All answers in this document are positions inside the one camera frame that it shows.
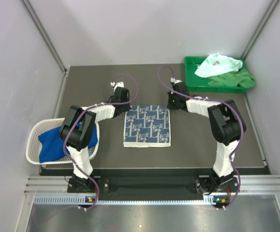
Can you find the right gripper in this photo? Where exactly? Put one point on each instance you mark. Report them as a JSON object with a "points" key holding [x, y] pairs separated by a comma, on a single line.
{"points": [[170, 106]]}

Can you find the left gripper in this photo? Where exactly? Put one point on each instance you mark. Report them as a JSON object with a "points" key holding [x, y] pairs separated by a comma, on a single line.
{"points": [[126, 108]]}

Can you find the white blue patterned towel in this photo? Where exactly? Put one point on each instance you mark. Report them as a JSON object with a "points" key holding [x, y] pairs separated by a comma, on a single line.
{"points": [[147, 126]]}

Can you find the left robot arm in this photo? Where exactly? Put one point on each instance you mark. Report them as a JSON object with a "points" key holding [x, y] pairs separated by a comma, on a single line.
{"points": [[77, 129]]}

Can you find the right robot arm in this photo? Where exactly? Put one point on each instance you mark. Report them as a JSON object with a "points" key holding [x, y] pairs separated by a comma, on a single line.
{"points": [[226, 124]]}

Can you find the green plastic tray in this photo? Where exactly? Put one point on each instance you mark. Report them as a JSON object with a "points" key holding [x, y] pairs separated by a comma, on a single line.
{"points": [[196, 83]]}

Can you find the pale mint towel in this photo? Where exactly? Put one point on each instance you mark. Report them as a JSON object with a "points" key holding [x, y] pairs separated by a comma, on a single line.
{"points": [[217, 64]]}

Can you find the green towel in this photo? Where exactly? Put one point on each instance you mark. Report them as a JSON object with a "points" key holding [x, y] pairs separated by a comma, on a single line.
{"points": [[241, 78]]}

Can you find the white perforated plastic basket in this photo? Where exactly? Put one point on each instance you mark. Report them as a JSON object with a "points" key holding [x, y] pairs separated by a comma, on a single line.
{"points": [[34, 146]]}

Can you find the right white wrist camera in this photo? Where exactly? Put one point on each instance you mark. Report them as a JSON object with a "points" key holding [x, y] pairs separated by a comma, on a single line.
{"points": [[174, 81]]}

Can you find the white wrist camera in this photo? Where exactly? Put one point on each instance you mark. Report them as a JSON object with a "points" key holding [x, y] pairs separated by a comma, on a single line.
{"points": [[114, 84], [174, 81]]}

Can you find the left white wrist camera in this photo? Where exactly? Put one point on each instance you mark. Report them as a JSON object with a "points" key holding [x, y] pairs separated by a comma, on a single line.
{"points": [[114, 84]]}

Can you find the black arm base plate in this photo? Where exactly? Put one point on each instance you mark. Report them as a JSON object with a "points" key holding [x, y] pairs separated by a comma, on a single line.
{"points": [[192, 184]]}

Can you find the grey slotted cable duct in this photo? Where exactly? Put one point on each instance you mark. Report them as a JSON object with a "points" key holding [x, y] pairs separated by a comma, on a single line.
{"points": [[86, 200]]}

